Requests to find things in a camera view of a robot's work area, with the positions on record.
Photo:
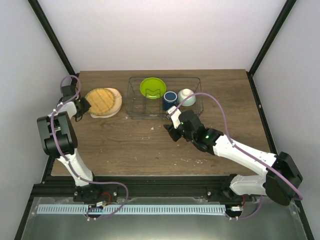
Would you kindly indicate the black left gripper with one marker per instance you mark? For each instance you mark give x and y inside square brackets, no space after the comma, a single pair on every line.
[86,106]

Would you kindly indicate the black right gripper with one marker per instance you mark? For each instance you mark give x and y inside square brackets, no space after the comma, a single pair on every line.
[174,137]

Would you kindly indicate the woven bamboo tray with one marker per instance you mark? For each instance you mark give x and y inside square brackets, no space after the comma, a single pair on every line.
[101,100]

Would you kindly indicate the dark blue ceramic mug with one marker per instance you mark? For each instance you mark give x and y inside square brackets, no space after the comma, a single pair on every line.
[170,98]

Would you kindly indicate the pale celadon ceramic bowl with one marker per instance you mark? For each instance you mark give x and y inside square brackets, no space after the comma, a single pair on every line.
[185,94]

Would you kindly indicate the lime green plastic plate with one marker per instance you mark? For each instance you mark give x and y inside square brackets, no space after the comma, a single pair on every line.
[153,88]

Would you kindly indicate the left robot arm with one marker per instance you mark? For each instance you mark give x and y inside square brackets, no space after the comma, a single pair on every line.
[58,138]

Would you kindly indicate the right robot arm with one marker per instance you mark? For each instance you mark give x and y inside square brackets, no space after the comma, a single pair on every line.
[276,175]

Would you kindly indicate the white bottom plate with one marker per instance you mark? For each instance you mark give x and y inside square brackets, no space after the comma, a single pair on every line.
[104,116]

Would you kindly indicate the cream brown-rimmed plate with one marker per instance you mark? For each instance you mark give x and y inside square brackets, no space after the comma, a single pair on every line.
[117,105]

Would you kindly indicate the black wire dish rack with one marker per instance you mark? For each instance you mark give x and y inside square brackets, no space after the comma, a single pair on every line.
[138,106]

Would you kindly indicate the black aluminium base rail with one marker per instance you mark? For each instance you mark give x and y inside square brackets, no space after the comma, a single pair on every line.
[210,187]

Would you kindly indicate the light blue slotted cable duct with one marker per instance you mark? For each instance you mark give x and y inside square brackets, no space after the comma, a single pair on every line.
[138,209]

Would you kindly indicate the black enclosure frame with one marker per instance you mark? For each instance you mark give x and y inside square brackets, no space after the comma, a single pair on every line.
[286,9]

